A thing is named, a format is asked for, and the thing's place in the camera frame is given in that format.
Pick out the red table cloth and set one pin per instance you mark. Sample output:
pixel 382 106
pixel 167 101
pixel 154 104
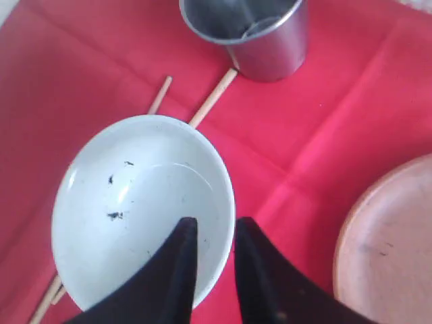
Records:
pixel 299 151

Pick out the stainless steel cup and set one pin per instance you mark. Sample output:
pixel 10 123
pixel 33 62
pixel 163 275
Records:
pixel 267 40

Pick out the left wooden chopstick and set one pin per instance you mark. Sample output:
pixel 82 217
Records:
pixel 152 110

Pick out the brown wooden plate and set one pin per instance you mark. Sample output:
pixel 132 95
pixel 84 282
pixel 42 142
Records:
pixel 382 260

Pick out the wooden chopstick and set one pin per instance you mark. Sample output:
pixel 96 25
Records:
pixel 204 109
pixel 152 110

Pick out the right wooden chopstick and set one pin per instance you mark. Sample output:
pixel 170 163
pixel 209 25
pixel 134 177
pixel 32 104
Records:
pixel 204 109

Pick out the white ceramic bowl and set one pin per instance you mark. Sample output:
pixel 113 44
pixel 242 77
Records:
pixel 122 196

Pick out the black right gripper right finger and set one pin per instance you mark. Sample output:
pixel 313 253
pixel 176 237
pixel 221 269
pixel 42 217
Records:
pixel 271 290

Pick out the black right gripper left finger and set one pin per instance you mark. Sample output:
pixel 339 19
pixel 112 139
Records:
pixel 162 291

